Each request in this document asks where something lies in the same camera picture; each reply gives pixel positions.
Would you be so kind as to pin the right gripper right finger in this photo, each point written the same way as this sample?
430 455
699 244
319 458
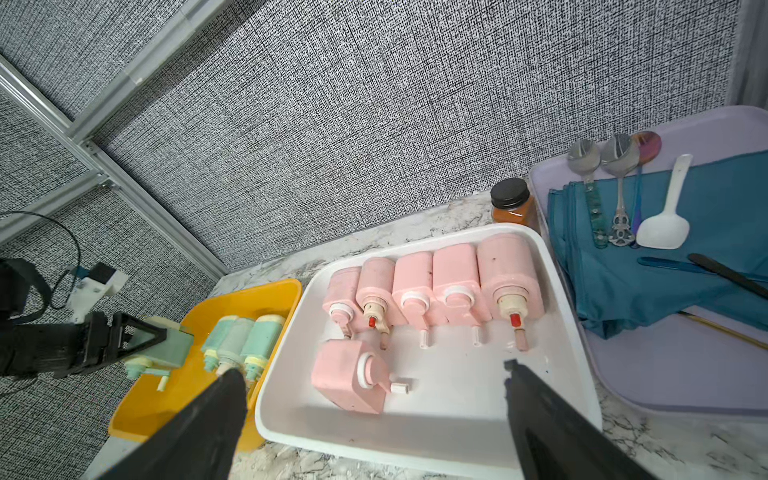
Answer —
552 440

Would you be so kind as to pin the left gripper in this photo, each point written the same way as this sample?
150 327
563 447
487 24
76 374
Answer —
102 340

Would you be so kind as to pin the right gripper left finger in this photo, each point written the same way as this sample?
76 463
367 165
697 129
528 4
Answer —
198 443

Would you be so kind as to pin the yellow storage box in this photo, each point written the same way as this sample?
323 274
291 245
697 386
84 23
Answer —
144 410

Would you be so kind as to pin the white storage box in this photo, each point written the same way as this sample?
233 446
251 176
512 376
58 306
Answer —
453 420

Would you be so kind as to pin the pink sharpener front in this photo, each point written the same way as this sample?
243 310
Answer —
354 376

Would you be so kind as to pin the pink sharpener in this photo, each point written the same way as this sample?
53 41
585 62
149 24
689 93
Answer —
374 295
354 376
340 302
456 285
413 294
510 283

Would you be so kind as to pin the green sharpener front yellow cap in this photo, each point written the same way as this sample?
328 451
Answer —
212 360

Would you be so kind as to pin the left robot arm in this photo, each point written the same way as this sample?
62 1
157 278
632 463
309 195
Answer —
28 347

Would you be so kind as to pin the lavender tray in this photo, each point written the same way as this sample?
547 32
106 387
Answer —
677 365

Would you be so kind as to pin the blue spoon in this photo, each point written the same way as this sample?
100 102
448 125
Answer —
662 263

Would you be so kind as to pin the gold utensil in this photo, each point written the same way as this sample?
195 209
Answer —
712 325

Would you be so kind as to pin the black spoon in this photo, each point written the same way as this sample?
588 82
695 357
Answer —
743 281

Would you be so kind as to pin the white plastic spoon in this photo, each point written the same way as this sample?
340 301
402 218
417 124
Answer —
668 230

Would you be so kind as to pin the orange spice jar black lid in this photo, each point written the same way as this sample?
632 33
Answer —
512 203

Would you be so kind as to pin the teal cloth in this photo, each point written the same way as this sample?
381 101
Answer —
725 203

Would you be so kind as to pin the silver ornate spoon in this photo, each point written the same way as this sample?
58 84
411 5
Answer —
619 156

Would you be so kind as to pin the iridescent spoon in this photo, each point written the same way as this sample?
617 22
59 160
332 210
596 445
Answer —
650 145

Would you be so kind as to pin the green handled knife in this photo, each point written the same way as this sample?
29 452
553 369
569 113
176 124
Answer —
583 159

